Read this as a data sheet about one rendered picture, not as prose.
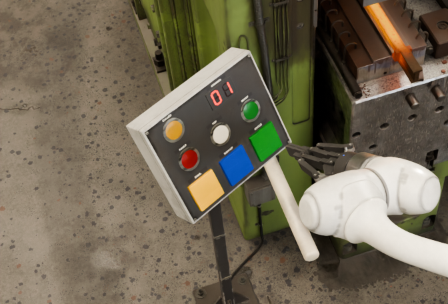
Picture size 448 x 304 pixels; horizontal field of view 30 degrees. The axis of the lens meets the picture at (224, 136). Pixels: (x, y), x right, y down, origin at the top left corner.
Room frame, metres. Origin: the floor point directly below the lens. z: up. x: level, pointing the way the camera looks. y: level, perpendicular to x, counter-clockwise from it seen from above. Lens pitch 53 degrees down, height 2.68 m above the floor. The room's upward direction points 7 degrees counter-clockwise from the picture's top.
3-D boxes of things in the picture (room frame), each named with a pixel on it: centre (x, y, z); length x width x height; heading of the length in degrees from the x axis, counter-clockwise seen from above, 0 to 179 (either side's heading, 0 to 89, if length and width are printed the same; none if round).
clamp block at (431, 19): (1.56, -0.63, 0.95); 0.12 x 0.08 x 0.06; 13
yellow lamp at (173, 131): (1.17, 0.11, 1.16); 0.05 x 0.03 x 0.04; 103
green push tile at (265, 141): (1.22, -0.10, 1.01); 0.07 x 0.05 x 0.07; 128
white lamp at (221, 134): (1.19, 0.01, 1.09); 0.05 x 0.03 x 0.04; 103
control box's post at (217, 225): (1.26, 0.05, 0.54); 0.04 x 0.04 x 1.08; 13
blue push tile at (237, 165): (1.16, -0.02, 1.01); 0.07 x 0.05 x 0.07; 128
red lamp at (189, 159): (1.13, 0.09, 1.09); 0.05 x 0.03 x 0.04; 103
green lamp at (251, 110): (1.26, -0.07, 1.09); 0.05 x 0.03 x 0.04; 103
